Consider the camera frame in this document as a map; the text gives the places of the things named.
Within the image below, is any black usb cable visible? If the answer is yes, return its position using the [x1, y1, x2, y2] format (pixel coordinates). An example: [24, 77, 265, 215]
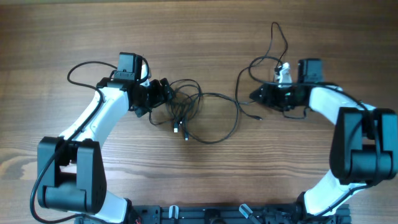
[234, 21, 289, 121]
[148, 78, 240, 145]

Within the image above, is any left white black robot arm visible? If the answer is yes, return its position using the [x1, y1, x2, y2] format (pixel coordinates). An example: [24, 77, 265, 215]
[29, 52, 174, 223]

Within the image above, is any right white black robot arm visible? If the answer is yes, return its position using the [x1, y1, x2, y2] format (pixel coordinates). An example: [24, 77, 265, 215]
[249, 58, 397, 222]

